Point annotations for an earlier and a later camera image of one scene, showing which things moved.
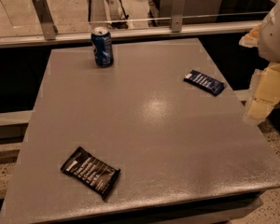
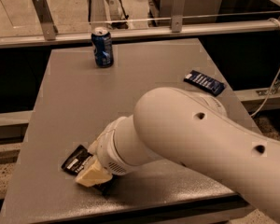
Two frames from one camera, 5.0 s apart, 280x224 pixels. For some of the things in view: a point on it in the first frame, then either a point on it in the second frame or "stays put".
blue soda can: x=103 y=47 stays put
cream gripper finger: x=269 y=85 -> x=96 y=173
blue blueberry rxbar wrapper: x=204 y=82 stays put
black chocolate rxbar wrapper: x=91 y=171 stays put
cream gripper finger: x=251 y=38 -> x=93 y=147
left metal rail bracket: x=41 y=7 stays put
